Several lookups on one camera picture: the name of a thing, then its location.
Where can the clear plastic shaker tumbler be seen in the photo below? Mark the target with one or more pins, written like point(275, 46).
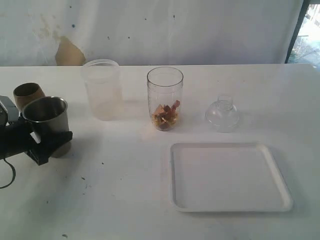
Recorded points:
point(164, 87)

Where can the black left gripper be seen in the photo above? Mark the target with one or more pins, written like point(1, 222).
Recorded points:
point(16, 138)

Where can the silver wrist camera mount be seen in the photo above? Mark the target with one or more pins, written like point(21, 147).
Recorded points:
point(9, 113)

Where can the stainless steel cup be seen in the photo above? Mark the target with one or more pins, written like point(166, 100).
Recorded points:
point(48, 115)

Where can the round wooden cup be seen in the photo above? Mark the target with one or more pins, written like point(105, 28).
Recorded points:
point(26, 93)

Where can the dark window frame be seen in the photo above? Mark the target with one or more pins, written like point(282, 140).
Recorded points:
point(304, 47)

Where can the clear domed shaker lid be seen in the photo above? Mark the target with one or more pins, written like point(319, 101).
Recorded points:
point(223, 114)

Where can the white plastic tray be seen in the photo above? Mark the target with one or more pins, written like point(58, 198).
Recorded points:
point(224, 177)

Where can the frosted plastic jar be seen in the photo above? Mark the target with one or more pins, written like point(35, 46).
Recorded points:
point(102, 83)

